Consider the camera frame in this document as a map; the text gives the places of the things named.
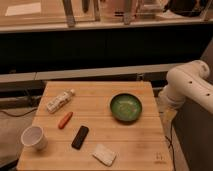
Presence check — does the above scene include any white paper cup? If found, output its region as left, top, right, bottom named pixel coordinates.
left=21, top=125, right=48, bottom=150

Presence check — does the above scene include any black rectangular block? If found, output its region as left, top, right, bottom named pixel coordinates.
left=71, top=126, right=89, bottom=149

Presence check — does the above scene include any black cable on floor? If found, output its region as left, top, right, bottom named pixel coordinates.
left=0, top=107, right=38, bottom=118

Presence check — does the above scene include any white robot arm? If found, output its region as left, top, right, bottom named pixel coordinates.
left=159, top=60, right=213, bottom=114

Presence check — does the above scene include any green ceramic bowl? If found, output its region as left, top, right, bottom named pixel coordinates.
left=110, top=93, right=143, bottom=122

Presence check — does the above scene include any black cable beside table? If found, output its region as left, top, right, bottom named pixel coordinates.
left=164, top=121, right=178, bottom=171

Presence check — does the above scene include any white sponge block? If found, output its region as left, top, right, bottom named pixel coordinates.
left=92, top=144, right=116, bottom=167

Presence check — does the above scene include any white plastic bottle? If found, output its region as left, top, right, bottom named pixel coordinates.
left=46, top=89, right=75, bottom=113

